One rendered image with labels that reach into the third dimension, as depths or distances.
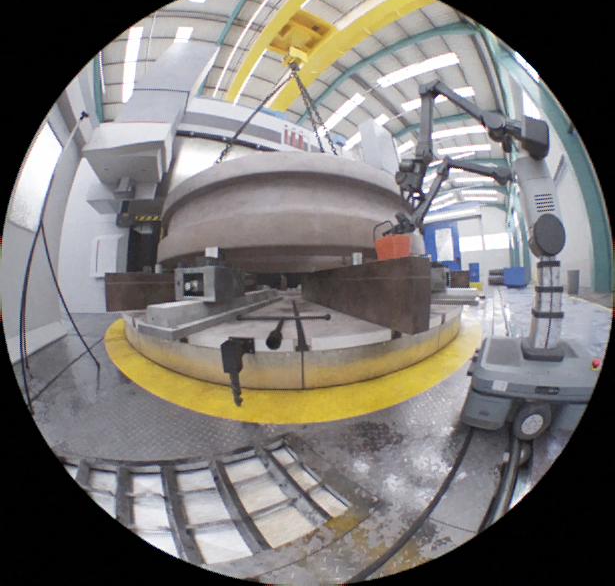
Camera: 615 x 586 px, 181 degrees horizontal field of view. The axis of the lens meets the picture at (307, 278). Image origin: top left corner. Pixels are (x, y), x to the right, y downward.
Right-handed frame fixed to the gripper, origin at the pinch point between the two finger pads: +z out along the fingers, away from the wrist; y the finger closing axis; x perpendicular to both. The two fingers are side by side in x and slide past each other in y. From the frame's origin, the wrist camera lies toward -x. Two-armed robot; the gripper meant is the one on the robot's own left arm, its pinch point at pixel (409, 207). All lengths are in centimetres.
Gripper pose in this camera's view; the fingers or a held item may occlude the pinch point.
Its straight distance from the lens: 86.6
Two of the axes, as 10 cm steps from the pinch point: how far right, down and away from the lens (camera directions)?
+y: -8.2, 0.1, -5.7
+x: 5.0, 4.8, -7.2
